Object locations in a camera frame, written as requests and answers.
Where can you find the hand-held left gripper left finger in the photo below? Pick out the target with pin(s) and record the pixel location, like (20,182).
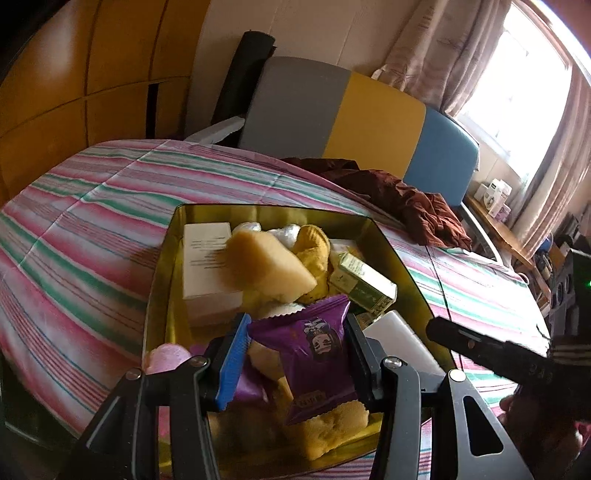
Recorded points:
(231,369)

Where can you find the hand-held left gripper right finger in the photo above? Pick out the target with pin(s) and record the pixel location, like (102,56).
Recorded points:
(364,369)

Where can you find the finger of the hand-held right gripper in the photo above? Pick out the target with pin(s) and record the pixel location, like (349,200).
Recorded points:
(471,346)

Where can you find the white rectangular block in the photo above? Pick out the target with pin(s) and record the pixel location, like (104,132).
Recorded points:
(397,339)

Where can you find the dark yellow sponge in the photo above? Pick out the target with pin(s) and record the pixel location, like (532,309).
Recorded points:
(323,434)

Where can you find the small green box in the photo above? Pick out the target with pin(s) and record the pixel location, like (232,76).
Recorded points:
(364,281)

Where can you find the white cardboard box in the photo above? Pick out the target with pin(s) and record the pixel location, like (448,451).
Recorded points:
(203,277)

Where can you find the pale yellow sponge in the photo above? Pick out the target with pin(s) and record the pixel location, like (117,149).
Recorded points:
(263,267)

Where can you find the gold round candy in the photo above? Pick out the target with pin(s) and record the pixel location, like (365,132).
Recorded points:
(314,251)

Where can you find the gold tin box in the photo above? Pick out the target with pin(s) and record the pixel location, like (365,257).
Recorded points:
(203,214)

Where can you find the person's right hand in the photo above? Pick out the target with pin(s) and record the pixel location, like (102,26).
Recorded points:
(535,429)

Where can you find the dark bags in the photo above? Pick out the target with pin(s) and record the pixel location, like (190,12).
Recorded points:
(545,265)

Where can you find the wooden side table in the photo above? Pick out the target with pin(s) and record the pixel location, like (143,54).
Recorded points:
(503,230)

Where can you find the blue round object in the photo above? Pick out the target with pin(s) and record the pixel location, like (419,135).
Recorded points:
(545,244)

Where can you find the small purple box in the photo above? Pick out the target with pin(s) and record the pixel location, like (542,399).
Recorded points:
(501,211)

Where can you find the dark red cloth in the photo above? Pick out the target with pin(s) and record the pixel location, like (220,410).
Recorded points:
(415,207)

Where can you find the white carton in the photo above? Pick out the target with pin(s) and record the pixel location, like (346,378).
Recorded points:
(491,196)

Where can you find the beige patterned curtain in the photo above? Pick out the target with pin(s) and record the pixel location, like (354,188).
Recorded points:
(438,46)
(568,161)

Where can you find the striped bedsheet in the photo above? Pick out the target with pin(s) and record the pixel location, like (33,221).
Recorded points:
(69,221)

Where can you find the grey yellow blue armchair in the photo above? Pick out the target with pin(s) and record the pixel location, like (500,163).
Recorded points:
(369,120)

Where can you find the window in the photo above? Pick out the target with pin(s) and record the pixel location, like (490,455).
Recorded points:
(521,92)

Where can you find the black rolled mat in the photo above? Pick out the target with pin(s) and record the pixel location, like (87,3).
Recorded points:
(244,74)

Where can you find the wooden wardrobe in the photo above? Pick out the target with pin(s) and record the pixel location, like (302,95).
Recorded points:
(69,69)

